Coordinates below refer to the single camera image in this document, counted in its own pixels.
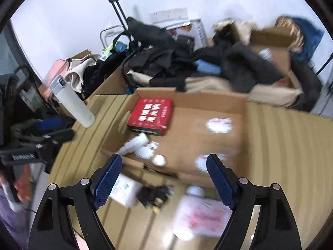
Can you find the person's left hand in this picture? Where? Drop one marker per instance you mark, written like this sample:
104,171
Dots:
24,187

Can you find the red printed box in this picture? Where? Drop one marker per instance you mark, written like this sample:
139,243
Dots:
151,112

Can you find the black jacket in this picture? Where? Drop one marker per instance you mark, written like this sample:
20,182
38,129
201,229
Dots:
242,62

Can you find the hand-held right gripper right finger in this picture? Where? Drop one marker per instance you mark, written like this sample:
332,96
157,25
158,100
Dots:
219,182

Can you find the white framed picture box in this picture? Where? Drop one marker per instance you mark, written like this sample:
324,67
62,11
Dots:
200,33

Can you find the black clothes in box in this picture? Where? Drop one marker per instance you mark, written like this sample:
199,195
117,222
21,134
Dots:
101,70

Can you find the large open cardboard box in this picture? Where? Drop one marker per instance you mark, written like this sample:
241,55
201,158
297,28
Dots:
114,83

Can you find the shallow cardboard box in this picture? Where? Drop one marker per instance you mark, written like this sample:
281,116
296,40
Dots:
190,135

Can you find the white metal frame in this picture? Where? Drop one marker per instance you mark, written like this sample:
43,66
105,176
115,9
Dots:
102,35

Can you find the teal and green items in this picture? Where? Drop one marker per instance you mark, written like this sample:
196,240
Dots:
117,48

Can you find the white wall socket strip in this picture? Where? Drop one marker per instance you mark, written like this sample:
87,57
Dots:
169,14

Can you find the sliding glass door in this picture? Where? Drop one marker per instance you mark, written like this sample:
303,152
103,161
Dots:
10,57

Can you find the plain cardboard box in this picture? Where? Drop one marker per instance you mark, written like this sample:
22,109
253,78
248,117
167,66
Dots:
80,54

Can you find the pink backpack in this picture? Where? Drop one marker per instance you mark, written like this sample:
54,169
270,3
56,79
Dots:
56,70

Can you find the blue bag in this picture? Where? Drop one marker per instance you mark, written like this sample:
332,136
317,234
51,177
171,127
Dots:
309,36

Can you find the pile of dark clothes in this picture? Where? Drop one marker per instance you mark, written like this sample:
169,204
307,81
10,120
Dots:
208,84

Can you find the blue cloth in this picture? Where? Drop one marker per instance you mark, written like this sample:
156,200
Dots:
208,67

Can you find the beige fur-trimmed cloth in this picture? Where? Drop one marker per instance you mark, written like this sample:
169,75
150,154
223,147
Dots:
244,27

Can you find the black clothes pile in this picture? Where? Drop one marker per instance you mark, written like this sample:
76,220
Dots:
156,57

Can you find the pink and white packet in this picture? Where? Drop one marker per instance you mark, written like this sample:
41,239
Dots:
200,216

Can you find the person's purple clothing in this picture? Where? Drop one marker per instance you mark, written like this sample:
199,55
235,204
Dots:
10,226

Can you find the white thermos bottle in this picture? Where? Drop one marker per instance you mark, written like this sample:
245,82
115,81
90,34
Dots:
75,106

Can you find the labelled cardboard box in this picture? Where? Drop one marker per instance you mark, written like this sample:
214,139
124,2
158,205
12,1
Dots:
275,54

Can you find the white tube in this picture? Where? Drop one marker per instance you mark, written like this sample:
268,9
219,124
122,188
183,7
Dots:
135,142

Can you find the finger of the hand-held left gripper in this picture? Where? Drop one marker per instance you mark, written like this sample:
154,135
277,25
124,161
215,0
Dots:
49,123
59,135

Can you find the black suitcase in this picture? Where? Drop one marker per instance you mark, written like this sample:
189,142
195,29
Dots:
304,83

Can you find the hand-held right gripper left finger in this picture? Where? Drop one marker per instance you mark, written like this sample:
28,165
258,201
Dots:
108,182

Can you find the small white labelled bottle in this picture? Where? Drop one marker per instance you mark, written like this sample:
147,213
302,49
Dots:
147,151

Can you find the small white box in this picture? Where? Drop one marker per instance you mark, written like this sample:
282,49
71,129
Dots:
124,190

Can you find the beige garment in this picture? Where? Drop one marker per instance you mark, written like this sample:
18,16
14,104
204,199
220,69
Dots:
78,70

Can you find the woven rattan ball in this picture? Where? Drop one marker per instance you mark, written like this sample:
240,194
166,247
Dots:
288,27

